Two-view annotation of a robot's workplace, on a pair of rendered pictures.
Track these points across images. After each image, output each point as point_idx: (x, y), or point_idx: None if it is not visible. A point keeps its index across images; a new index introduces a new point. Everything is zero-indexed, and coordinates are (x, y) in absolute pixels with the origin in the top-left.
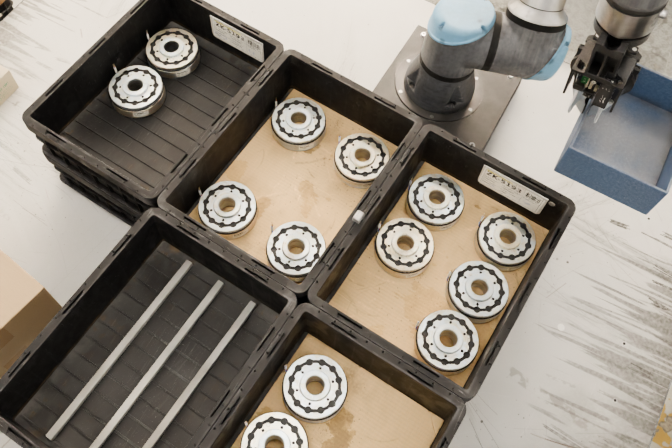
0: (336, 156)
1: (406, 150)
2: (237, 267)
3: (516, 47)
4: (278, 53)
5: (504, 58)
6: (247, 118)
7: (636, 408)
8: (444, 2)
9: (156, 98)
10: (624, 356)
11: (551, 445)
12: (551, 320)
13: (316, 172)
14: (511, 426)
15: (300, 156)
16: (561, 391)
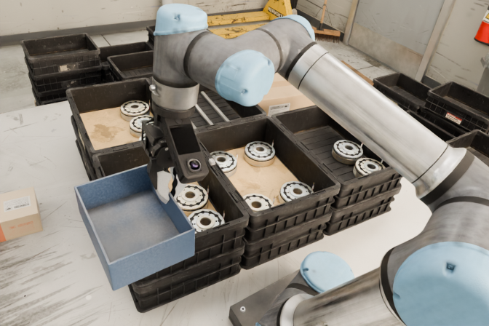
0: (263, 195)
1: (237, 199)
2: (219, 123)
3: (282, 299)
4: (339, 180)
5: (279, 295)
6: (304, 166)
7: (8, 304)
8: (344, 263)
9: (337, 151)
10: (36, 321)
11: (44, 248)
12: (97, 295)
13: (262, 193)
14: (71, 237)
15: (276, 192)
16: (60, 271)
